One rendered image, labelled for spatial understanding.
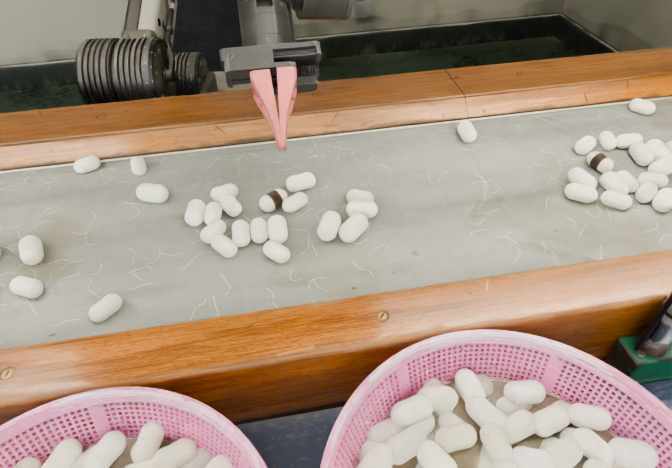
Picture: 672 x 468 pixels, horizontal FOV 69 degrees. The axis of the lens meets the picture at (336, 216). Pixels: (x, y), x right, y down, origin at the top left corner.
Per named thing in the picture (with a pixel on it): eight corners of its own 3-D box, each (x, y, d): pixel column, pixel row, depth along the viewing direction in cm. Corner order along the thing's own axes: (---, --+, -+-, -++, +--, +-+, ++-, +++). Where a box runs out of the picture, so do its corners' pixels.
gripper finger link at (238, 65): (306, 136, 48) (294, 47, 50) (232, 143, 47) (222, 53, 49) (304, 155, 55) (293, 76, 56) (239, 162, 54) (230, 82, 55)
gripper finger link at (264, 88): (330, 133, 48) (317, 44, 50) (257, 141, 48) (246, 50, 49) (325, 153, 55) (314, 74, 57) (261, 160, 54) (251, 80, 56)
